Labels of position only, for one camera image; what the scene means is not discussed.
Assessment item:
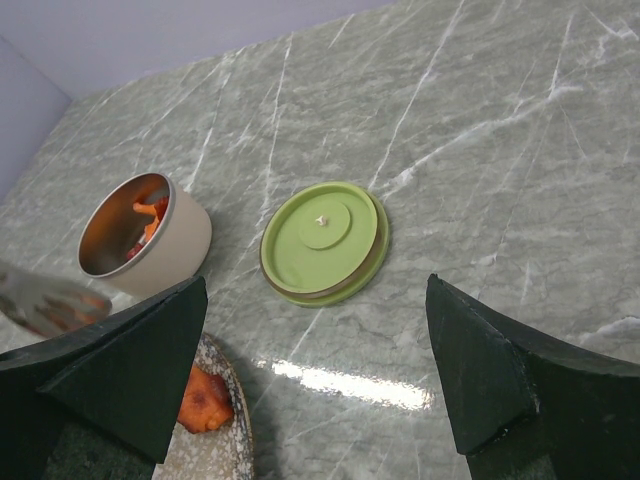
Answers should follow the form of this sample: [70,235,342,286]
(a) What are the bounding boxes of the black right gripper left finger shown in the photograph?
[1,276,208,479]

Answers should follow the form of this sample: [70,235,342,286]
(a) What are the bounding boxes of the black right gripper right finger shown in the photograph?
[426,275,639,479]

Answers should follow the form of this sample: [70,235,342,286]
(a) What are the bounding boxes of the stainless steel tongs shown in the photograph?
[1,260,112,338]

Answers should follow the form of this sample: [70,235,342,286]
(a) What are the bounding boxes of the red food piece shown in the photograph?
[126,243,144,261]

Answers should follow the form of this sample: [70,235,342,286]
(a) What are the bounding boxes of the orange shrimp piece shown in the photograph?
[133,196,169,243]

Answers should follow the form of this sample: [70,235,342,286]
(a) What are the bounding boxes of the beige round lunch box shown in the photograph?
[77,173,213,299]

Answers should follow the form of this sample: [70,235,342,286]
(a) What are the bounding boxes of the orange fried piece top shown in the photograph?
[177,366,234,434]

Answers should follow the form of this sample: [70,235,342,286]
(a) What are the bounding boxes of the speckled grey plate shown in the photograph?
[153,333,255,479]

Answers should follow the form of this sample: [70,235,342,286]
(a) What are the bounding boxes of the green round lid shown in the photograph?
[259,181,391,308]

